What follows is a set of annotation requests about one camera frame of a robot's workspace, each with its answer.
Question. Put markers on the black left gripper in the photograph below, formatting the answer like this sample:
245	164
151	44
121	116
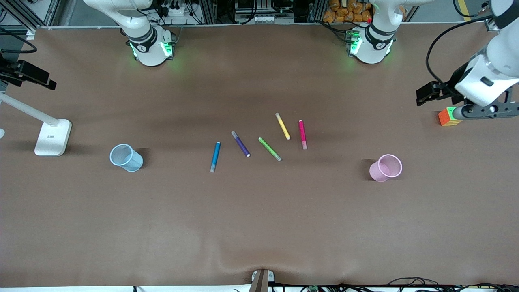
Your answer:
455	83

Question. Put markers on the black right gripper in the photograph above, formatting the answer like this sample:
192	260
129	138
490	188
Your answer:
16	73

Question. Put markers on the pink marker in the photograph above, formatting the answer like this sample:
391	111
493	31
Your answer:
302	132

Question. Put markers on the blue marker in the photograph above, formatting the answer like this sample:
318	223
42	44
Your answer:
215	156

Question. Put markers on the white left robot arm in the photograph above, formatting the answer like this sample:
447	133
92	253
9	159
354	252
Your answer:
373	50

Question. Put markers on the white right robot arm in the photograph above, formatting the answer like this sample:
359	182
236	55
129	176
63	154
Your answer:
148	52

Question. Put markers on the multicoloured puzzle cube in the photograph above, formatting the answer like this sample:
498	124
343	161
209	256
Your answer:
445	117

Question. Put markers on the white desk stand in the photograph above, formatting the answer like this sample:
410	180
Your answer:
52	138

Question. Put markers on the pink mesh cup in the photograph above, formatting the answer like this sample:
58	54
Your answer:
381	172

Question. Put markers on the orange snack bags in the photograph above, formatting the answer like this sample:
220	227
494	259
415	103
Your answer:
344	10

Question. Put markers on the blue mesh cup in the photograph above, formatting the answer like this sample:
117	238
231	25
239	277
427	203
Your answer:
131	162

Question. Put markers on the white power strip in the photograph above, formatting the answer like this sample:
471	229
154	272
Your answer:
176	11

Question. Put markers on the yellow marker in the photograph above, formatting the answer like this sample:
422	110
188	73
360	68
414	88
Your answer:
282	126

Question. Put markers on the green marker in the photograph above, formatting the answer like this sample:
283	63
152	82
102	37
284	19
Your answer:
269	149

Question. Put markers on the white connector strip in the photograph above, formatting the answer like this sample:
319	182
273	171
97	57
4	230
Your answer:
259	18

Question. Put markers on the purple marker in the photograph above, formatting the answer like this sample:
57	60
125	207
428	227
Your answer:
241	144

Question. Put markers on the aluminium frame profile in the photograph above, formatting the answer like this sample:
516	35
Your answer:
209	10
54	10
491	25
316	10

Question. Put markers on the camera mount post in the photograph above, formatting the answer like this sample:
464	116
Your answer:
260	282

